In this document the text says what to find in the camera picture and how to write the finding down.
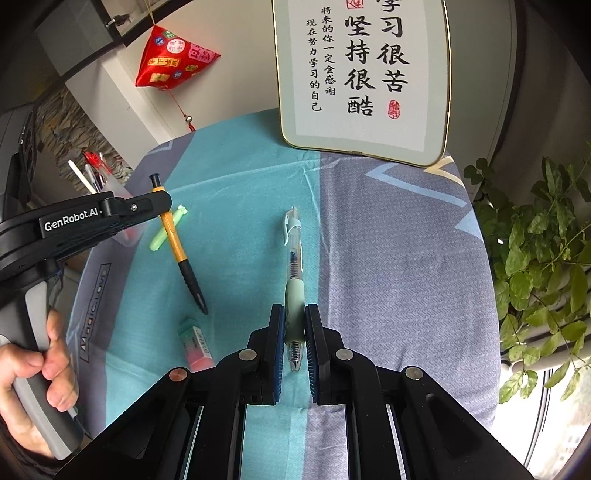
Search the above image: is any orange and black mechanical pencil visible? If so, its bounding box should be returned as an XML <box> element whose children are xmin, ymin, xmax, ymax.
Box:
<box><xmin>149</xmin><ymin>173</ymin><xmax>209</xmax><ymax>315</ymax></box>

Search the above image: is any tall stack of papers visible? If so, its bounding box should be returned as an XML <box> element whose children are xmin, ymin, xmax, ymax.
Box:
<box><xmin>34</xmin><ymin>88</ymin><xmax>134</xmax><ymax>195</ymax></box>

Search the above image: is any person's left hand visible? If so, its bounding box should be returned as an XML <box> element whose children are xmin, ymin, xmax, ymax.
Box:
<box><xmin>0</xmin><ymin>308</ymin><xmax>80</xmax><ymax>457</ymax></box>

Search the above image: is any red pen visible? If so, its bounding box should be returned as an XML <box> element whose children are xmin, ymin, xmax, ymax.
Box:
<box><xmin>82</xmin><ymin>149</ymin><xmax>114</xmax><ymax>181</ymax></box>

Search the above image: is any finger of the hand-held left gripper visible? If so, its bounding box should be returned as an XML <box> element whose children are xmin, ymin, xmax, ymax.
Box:
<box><xmin>102</xmin><ymin>191</ymin><xmax>173</xmax><ymax>230</ymax></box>

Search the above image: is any white bookshelf cabinet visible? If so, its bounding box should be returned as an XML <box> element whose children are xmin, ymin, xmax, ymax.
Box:
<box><xmin>104</xmin><ymin>0</ymin><xmax>282</xmax><ymax>148</ymax></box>

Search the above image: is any translucent plastic pen cup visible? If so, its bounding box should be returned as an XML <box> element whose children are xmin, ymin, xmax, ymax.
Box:
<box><xmin>90</xmin><ymin>178</ymin><xmax>144</xmax><ymax>248</ymax></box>

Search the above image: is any white pen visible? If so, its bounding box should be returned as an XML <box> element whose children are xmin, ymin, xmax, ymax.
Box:
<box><xmin>68</xmin><ymin>160</ymin><xmax>96</xmax><ymax>195</ymax></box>

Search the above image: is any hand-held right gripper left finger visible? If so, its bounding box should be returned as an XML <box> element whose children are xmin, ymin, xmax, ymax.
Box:
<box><xmin>55</xmin><ymin>303</ymin><xmax>286</xmax><ymax>480</ymax></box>

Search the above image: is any green and pink eraser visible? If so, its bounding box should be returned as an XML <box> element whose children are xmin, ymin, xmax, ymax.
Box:
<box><xmin>178</xmin><ymin>318</ymin><xmax>215</xmax><ymax>372</ymax></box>

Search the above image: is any green leafy plant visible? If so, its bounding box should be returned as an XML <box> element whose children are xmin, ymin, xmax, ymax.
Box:
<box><xmin>463</xmin><ymin>157</ymin><xmax>591</xmax><ymax>404</ymax></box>

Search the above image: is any clear gel pen green grip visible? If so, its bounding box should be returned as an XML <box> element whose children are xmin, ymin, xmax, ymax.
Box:
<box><xmin>281</xmin><ymin>206</ymin><xmax>306</xmax><ymax>374</ymax></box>

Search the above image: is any calligraphy plaque with gold rim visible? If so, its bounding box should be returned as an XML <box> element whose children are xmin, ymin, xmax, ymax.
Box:
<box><xmin>271</xmin><ymin>0</ymin><xmax>451</xmax><ymax>168</ymax></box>

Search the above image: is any light green pen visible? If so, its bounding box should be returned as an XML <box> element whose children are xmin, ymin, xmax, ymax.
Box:
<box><xmin>148</xmin><ymin>205</ymin><xmax>189</xmax><ymax>253</ymax></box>

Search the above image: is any red pyramid hanging ornament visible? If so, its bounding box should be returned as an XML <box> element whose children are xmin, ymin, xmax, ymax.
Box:
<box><xmin>135</xmin><ymin>0</ymin><xmax>221</xmax><ymax>133</ymax></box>

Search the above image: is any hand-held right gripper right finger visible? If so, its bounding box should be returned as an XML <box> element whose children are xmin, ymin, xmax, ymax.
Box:
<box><xmin>303</xmin><ymin>303</ymin><xmax>536</xmax><ymax>480</ymax></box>

